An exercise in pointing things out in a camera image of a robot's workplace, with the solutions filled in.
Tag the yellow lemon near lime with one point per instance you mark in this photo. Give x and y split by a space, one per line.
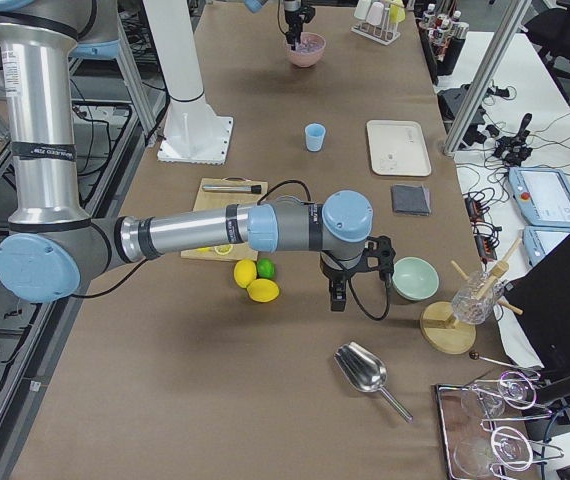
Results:
263 290

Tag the cream rabbit tray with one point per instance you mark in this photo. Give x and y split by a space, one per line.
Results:
397 148

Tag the folded grey cloth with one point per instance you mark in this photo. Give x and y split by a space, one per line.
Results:
411 199

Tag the white cup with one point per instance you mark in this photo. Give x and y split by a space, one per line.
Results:
362 9

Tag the silver metal ice scoop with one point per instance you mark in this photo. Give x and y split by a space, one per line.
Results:
367 374

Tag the wooden cup tree stand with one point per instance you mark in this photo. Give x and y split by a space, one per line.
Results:
450 326

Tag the pink cup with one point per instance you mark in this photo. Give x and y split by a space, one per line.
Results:
376 13

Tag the black metal glass tray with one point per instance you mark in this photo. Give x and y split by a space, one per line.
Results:
482 427

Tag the light blue plastic cup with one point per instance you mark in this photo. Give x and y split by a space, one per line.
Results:
314 136

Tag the white wire cup rack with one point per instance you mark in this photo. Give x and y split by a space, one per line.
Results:
385 32

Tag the clear glass on stand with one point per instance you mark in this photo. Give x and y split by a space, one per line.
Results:
469 306

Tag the green lime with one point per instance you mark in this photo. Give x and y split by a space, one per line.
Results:
265 268

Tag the blue teach pendant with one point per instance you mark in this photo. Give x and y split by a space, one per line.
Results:
542 195
540 241

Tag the mint green bowl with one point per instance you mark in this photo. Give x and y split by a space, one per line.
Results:
415 279

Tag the steel muddler black tip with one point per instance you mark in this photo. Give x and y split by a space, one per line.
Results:
241 189

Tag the pile of ice cubes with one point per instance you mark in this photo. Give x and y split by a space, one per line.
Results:
308 44

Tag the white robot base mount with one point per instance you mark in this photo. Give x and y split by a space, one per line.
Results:
192 132

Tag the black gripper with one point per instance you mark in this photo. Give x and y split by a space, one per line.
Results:
335 274
292 19

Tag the aluminium frame post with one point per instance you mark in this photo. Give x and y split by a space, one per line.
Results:
492 58

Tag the pink bowl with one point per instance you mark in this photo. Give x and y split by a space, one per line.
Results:
300 60

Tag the yellow cup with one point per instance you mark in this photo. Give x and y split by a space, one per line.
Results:
397 12

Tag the wooden cutting board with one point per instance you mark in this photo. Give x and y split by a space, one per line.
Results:
208 201

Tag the black monitor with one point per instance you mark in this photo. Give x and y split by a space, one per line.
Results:
540 336

